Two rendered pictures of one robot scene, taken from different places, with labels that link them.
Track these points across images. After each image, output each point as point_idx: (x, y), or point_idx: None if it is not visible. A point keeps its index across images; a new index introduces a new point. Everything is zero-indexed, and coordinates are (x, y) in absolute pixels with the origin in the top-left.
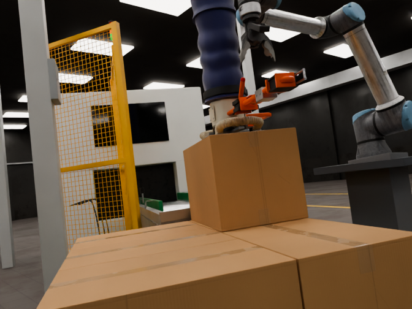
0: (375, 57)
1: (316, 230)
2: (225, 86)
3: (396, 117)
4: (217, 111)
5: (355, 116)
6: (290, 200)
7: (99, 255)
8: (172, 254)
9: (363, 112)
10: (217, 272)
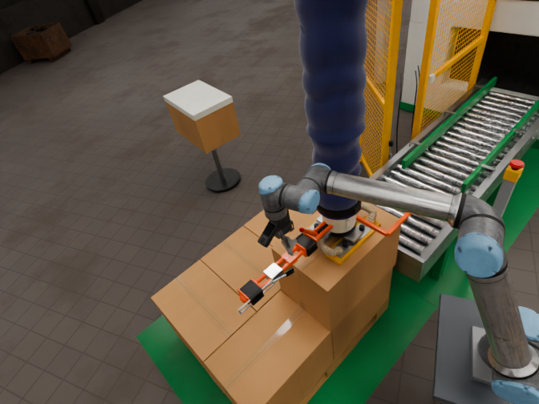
0: (488, 318)
1: (273, 353)
2: (318, 206)
3: (492, 373)
4: None
5: None
6: (319, 315)
7: (227, 254)
8: (221, 294)
9: None
10: (186, 335)
